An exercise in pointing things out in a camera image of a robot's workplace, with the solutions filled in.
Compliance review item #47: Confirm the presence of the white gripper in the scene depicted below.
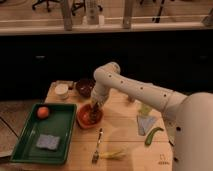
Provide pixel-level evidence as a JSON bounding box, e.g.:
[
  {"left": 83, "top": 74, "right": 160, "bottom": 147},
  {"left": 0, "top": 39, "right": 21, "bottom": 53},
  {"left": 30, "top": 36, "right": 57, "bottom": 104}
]
[{"left": 91, "top": 84, "right": 110, "bottom": 114}]

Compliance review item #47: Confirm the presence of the dark grape bunch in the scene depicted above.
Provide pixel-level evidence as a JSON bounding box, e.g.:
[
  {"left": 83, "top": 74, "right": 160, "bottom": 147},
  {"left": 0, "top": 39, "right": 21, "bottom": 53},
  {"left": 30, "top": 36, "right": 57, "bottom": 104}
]
[{"left": 89, "top": 109, "right": 100, "bottom": 124}]

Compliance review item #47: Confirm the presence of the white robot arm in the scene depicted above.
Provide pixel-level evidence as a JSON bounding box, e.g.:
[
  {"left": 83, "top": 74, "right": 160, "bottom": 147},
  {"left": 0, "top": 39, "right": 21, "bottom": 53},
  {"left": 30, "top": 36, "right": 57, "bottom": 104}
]
[{"left": 91, "top": 62, "right": 213, "bottom": 171}]

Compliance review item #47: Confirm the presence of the red bowl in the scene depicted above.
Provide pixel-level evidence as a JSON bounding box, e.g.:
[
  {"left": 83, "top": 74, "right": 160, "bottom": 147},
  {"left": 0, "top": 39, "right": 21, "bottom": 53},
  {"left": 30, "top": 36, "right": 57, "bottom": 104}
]
[{"left": 76, "top": 104, "right": 103, "bottom": 129}]

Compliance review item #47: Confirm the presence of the dark brown bowl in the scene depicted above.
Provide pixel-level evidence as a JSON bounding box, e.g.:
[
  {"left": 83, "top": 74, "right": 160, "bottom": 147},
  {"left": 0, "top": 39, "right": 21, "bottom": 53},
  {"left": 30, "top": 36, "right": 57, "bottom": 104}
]
[{"left": 75, "top": 78, "right": 95, "bottom": 98}]

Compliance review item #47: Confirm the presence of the white cup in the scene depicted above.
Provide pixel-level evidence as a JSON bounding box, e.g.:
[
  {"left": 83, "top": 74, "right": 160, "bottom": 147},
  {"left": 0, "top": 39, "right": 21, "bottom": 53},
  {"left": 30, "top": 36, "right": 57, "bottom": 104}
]
[{"left": 54, "top": 84, "right": 68, "bottom": 99}]

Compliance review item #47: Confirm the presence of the light green small object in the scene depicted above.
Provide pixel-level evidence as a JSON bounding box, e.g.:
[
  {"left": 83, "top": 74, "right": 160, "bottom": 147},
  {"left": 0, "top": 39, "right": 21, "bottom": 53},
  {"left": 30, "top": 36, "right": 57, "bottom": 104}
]
[{"left": 139, "top": 104, "right": 152, "bottom": 116}]

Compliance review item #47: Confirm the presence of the light blue cloth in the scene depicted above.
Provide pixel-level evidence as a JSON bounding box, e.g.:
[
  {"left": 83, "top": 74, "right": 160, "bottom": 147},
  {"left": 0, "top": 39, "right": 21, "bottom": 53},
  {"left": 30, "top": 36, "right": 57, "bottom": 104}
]
[{"left": 137, "top": 116, "right": 157, "bottom": 136}]

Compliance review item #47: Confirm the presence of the metal fork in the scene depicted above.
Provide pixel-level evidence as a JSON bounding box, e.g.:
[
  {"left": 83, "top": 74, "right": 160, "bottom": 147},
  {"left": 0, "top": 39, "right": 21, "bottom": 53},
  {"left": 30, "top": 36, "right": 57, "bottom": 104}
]
[{"left": 92, "top": 128, "right": 103, "bottom": 164}]

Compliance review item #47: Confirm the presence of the orange fruit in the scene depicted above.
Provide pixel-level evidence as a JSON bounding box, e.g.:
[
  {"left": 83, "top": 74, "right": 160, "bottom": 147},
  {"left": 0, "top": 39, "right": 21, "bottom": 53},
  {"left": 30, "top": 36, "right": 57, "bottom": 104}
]
[{"left": 37, "top": 106, "right": 50, "bottom": 119}]

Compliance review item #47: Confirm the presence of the blue sponge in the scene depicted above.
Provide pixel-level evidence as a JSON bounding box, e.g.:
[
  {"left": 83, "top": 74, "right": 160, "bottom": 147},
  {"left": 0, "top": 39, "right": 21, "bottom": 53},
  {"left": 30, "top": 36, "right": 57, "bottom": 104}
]
[{"left": 36, "top": 134, "right": 60, "bottom": 150}]

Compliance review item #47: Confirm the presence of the green plastic tray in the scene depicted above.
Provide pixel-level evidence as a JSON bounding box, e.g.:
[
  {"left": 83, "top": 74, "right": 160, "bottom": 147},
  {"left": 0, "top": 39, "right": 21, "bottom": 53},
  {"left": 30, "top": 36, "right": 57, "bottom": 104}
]
[{"left": 10, "top": 103, "right": 77, "bottom": 165}]

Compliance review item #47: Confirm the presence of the green pepper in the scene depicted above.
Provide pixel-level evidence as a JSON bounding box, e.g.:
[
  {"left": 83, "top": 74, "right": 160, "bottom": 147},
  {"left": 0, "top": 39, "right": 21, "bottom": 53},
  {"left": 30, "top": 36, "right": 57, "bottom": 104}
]
[{"left": 145, "top": 127, "right": 164, "bottom": 146}]

